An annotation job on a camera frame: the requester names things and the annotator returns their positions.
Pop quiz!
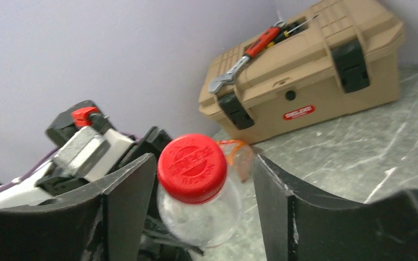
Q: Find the crushed orange label bottle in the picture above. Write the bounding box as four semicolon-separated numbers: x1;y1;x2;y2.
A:
216;140;254;183

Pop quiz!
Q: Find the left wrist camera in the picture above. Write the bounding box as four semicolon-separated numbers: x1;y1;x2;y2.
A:
46;100;136;183

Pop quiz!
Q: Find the red adjustable wrench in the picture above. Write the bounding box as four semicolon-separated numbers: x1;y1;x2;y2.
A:
208;21;285;94

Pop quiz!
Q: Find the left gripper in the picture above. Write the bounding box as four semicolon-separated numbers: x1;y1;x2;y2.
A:
35;126;204;260

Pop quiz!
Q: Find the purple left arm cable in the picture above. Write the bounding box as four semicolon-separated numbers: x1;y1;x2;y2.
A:
0;135;138;199

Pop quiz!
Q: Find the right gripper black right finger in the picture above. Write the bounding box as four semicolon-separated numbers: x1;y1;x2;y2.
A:
253;154;418;260

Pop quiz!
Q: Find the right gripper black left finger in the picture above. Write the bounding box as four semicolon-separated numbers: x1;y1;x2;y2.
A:
0;153;156;260

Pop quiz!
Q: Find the tan plastic toolbox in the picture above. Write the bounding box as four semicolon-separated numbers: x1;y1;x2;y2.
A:
199;1;405;144

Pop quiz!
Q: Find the small red cap bottle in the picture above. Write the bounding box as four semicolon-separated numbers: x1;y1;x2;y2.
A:
157;134;243;248

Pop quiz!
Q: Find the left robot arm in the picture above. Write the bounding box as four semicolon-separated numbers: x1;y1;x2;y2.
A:
0;126;203;260

